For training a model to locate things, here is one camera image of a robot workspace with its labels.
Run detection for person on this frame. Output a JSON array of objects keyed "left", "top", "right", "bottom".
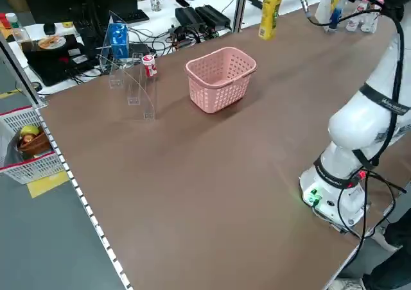
[{"left": 335, "top": 221, "right": 411, "bottom": 290}]

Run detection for blue water bottle white cap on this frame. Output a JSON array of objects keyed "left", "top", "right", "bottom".
[{"left": 329, "top": 6, "right": 343, "bottom": 28}]

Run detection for yellow green fruit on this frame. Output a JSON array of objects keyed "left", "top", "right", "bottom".
[{"left": 20, "top": 124, "right": 41, "bottom": 137}]

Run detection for white crate red rim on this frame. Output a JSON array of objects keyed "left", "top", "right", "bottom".
[{"left": 0, "top": 106, "right": 69, "bottom": 185}]

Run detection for brown wicker basket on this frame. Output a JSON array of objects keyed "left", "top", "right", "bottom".
[{"left": 17, "top": 132, "right": 53, "bottom": 158}]

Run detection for clear acrylic drinks tray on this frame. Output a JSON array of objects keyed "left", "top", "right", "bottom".
[{"left": 315, "top": 0, "right": 381, "bottom": 35}]

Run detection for clear acrylic stepped shelf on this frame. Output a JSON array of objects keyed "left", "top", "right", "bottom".
[{"left": 96, "top": 10, "right": 160, "bottom": 121}]

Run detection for pink plastic basket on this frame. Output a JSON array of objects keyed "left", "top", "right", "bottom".
[{"left": 184, "top": 47, "right": 258, "bottom": 114}]

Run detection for aluminium frame post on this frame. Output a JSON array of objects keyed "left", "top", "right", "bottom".
[
  {"left": 232, "top": 0, "right": 250, "bottom": 33},
  {"left": 0, "top": 33, "right": 48, "bottom": 108}
]

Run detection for pink cap white bottle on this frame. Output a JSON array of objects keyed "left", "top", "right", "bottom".
[
  {"left": 360, "top": 0, "right": 380, "bottom": 34},
  {"left": 345, "top": 13, "right": 361, "bottom": 33}
]

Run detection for black base cable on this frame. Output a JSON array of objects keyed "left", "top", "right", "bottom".
[{"left": 333, "top": 170, "right": 407, "bottom": 240}]

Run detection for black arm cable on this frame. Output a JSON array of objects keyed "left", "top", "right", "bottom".
[{"left": 353, "top": 0, "right": 406, "bottom": 173}]

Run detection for plate with food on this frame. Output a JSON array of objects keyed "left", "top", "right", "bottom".
[{"left": 37, "top": 35, "right": 67, "bottom": 50}]

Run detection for blue milk carton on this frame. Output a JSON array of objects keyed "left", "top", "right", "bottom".
[{"left": 107, "top": 22, "right": 131, "bottom": 60}]

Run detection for black laptop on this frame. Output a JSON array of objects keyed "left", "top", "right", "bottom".
[{"left": 23, "top": 33, "right": 101, "bottom": 87}]

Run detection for black power brick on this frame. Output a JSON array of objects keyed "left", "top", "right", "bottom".
[
  {"left": 195, "top": 4, "right": 232, "bottom": 28},
  {"left": 175, "top": 6, "right": 206, "bottom": 28}
]

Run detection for tangled black cables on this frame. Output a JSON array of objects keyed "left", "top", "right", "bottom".
[{"left": 128, "top": 22, "right": 232, "bottom": 53}]

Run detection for red white yogurt bottle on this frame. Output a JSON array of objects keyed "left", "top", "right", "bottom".
[{"left": 141, "top": 54, "right": 158, "bottom": 78}]

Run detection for black cable with metal connector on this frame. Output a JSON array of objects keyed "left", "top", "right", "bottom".
[{"left": 297, "top": 0, "right": 335, "bottom": 27}]

